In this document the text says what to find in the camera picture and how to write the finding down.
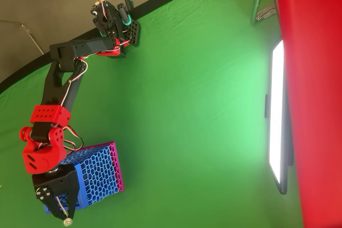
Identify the thin metal screw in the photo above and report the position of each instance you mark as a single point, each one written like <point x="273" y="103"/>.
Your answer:
<point x="68" y="221"/>

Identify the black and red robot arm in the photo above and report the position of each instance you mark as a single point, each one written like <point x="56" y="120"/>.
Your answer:
<point x="53" y="89"/>

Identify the blue mesh basket pink base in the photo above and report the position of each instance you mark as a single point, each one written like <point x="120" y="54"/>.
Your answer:
<point x="99" y="172"/>

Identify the green cloth with black border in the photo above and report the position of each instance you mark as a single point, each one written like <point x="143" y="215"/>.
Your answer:
<point x="192" y="110"/>

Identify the black clamp with teal grip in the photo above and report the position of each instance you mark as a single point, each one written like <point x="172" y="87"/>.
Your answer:
<point x="126" y="14"/>

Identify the bright LED light panel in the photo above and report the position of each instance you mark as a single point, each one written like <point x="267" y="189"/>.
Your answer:
<point x="276" y="110"/>

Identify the red cloth panel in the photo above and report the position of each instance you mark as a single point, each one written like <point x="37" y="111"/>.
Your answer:
<point x="315" y="92"/>

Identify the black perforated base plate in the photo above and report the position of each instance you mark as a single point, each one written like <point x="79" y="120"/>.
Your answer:
<point x="134" y="31"/>

